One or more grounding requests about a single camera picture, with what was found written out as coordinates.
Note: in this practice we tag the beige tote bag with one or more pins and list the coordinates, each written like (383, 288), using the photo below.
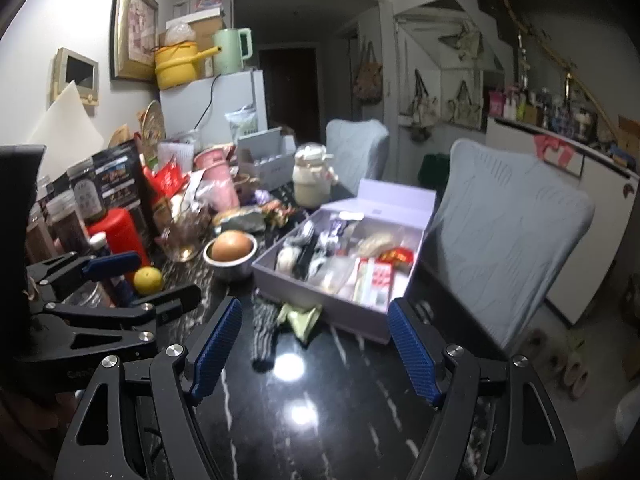
(462, 40)
(423, 105)
(465, 107)

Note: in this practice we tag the brown mug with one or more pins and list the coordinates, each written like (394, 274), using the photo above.
(246, 187)

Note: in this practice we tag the pair of slippers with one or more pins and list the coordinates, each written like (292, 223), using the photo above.
(560, 367)

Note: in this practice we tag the clear bag with pastry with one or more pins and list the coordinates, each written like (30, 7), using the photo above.
(375, 244)

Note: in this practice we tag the yellow enamel pot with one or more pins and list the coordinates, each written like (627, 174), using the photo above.
(175, 67)

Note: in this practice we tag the pink cloth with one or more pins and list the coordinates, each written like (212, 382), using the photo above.
(552, 150)

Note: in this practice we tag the white refrigerator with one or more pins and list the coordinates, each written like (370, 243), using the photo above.
(225, 100)

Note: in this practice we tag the glass cup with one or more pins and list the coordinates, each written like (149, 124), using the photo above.
(185, 235)

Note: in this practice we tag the blue white snack packet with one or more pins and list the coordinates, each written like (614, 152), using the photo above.
(337, 232)

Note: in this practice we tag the silver green snack packet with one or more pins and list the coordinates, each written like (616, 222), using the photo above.
(240, 220)

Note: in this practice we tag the colourful candy wrappers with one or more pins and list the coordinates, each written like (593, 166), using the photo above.
(280, 212)

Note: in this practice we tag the purple candy wrapper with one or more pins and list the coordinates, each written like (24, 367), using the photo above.
(262, 197)

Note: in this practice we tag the white box with bottles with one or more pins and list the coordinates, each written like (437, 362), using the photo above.
(265, 165)

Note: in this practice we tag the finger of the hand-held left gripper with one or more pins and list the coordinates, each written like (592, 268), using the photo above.
(165, 302)
(112, 265)

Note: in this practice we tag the black printed box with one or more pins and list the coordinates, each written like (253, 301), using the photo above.
(120, 170)

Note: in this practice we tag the red snack packet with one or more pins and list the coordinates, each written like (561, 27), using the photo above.
(397, 256)

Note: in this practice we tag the small covered chair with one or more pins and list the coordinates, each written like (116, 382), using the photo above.
(357, 152)

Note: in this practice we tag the yellow lemon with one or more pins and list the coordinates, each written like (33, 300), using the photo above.
(148, 281)

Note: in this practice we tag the framed picture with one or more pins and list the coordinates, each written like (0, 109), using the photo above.
(134, 27)

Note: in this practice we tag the open cardboard box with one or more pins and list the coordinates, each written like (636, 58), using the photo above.
(629, 135)

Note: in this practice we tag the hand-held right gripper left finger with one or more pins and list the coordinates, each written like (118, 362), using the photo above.
(215, 350)

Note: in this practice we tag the white measuring cup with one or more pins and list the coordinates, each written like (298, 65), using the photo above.
(175, 155)

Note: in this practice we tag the brown egg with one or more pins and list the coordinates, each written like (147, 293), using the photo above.
(232, 246)

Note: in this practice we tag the red plastic container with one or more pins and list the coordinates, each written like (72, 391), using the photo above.
(120, 235)

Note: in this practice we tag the row of bottles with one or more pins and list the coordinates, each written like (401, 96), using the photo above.
(545, 112)

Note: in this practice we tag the cardboard boxes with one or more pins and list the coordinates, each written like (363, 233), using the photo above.
(205, 30)

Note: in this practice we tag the dark green bag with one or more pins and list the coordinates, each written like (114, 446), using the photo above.
(432, 170)

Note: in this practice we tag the pink cup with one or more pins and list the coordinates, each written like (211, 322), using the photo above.
(217, 182)

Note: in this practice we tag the metal bowl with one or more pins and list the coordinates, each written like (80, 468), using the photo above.
(232, 267)

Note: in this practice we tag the brown tote bag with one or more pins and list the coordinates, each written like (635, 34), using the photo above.
(368, 80)

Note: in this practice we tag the white lid glass jar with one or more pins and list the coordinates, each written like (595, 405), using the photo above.
(67, 225)

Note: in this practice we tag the wooden stair handrail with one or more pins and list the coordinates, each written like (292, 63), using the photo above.
(560, 62)

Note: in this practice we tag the white paper sheet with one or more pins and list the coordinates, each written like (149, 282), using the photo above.
(67, 120)

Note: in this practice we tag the green electric kettle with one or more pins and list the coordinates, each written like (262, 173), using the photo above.
(230, 50)

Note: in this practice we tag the large covered chair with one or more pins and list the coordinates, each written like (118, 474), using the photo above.
(505, 240)

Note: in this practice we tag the wall intercom panel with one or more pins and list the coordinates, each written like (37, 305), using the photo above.
(75, 77)

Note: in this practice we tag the red white packet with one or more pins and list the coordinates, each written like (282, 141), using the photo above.
(375, 280)

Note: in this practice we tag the clear plastic bag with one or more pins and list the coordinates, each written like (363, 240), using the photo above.
(180, 34)

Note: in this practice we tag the lavender gift box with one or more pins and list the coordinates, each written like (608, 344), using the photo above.
(400, 200)

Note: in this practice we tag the red foil packet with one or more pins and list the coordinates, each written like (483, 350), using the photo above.
(167, 180)

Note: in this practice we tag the white cabinet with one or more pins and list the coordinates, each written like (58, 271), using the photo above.
(600, 240)

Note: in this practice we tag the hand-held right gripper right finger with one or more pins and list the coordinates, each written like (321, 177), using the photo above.
(415, 352)

